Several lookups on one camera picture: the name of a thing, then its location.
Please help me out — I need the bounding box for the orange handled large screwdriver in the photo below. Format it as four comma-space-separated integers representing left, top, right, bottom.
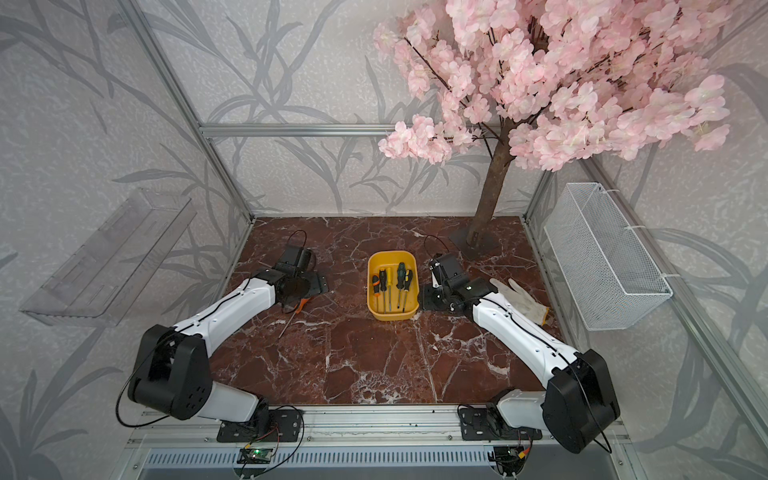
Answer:
278, 298, 310, 340

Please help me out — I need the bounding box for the black yellow stubby screwdriver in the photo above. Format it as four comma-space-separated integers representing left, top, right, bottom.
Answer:
401, 269, 414, 312

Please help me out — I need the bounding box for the black orange small screwdriver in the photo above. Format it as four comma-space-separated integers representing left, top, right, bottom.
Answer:
371, 275, 381, 312

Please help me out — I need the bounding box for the black yellow-tip slim screwdriver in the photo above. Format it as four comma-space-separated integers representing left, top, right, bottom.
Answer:
379, 269, 388, 313

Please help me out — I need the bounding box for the green black handled screwdriver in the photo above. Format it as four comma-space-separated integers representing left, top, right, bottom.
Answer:
396, 262, 407, 309

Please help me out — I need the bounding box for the yellow handled screwdriver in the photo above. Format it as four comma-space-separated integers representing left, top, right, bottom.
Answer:
386, 265, 394, 313

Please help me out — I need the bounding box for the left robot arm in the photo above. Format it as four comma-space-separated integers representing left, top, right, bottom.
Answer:
118, 244, 328, 426

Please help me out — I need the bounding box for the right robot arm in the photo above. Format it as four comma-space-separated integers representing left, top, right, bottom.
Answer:
422, 253, 620, 454

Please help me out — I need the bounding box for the white work glove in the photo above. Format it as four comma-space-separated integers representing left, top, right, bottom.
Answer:
490, 278, 549, 326

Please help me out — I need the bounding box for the left green circuit board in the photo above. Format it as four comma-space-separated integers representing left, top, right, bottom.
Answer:
237, 447, 274, 465

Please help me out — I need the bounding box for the pink cherry blossom tree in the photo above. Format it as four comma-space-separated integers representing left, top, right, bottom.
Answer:
371, 0, 768, 260

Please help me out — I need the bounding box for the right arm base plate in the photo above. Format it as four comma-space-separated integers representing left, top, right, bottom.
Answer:
456, 404, 543, 442

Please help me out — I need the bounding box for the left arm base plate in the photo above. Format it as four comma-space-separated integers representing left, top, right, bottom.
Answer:
216, 406, 303, 443

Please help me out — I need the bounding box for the aluminium front rail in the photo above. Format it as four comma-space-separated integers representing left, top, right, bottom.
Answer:
125, 403, 631, 448

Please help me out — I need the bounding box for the white wire mesh basket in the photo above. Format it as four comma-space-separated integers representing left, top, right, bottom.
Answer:
544, 182, 673, 331

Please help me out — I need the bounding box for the right circuit board with wires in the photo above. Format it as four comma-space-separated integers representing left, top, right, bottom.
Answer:
488, 446, 531, 479

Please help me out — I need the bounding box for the clear acrylic wall shelf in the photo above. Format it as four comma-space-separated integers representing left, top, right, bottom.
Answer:
20, 188, 196, 327

